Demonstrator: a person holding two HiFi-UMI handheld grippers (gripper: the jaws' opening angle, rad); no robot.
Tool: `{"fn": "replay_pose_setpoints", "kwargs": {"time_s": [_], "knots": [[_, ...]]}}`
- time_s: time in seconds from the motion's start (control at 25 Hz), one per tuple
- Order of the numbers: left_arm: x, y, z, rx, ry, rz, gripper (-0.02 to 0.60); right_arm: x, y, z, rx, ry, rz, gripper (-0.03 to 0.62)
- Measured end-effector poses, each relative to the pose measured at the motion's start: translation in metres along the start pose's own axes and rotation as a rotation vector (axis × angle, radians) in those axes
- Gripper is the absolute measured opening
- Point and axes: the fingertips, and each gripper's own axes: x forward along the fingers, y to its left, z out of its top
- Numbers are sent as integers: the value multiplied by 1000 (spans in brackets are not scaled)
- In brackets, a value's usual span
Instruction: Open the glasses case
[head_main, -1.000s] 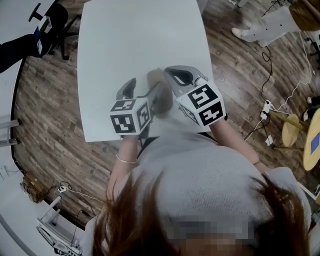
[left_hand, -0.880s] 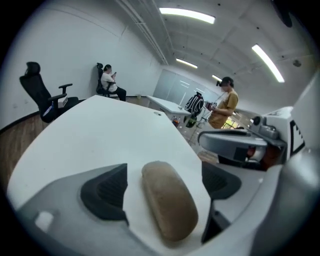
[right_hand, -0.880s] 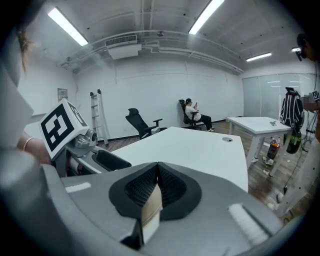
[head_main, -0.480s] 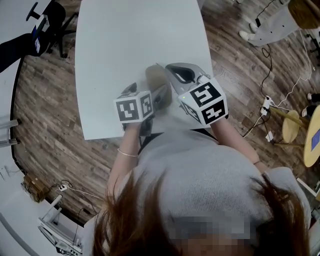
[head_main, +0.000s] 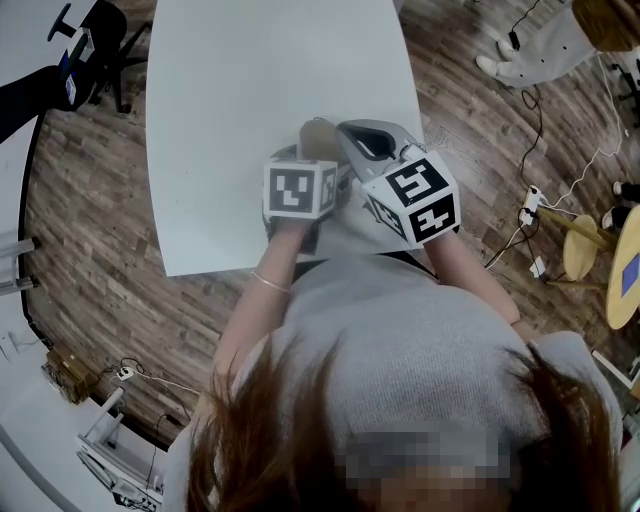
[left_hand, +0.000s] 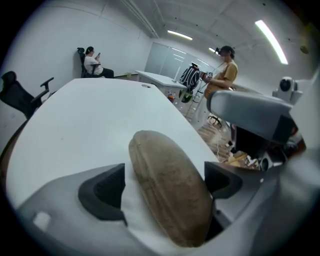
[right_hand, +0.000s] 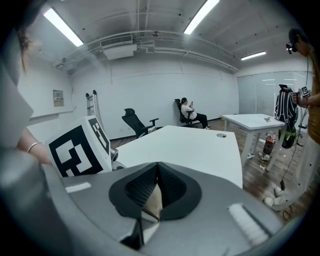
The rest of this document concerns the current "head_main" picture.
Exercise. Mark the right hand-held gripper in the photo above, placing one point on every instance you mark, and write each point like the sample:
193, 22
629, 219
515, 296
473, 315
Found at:
415, 185

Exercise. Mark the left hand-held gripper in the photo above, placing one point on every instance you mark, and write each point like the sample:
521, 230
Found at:
292, 187

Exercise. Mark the tan oval stone object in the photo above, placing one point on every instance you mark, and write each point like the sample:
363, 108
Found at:
320, 142

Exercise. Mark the person's left forearm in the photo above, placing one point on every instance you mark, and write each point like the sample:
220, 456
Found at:
265, 260

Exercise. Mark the person's right forearm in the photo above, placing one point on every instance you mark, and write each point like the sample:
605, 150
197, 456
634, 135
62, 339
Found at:
465, 272

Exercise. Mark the person's black trousers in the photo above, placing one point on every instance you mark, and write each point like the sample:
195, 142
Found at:
305, 270

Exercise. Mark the white power strip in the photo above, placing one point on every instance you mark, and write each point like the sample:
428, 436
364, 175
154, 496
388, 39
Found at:
531, 200
125, 373

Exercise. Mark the person's grey knit top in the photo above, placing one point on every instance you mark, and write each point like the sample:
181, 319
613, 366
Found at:
400, 340

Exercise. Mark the white power adapter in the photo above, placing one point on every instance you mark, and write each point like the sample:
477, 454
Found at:
537, 267

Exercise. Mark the black office chair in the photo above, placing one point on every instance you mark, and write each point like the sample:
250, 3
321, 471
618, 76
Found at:
631, 85
105, 30

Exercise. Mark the white blue hanging tag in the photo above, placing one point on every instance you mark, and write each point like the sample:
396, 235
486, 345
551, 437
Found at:
70, 90

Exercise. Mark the blue square card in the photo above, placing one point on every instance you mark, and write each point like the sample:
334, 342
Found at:
632, 275

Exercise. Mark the round wooden side table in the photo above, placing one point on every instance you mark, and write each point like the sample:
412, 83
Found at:
622, 312

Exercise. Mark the brown cardboard box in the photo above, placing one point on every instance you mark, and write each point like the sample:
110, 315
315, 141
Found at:
70, 372

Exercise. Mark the white metal rack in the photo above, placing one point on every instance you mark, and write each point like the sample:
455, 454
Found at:
115, 467

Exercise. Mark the grey metal bracket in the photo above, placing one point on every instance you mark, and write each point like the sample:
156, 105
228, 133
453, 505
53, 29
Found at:
20, 247

